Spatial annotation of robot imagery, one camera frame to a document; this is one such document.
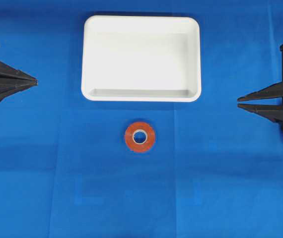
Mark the orange tape roll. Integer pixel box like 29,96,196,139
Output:
124,121,156,153

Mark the blue table cloth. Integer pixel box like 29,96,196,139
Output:
0,0,283,238

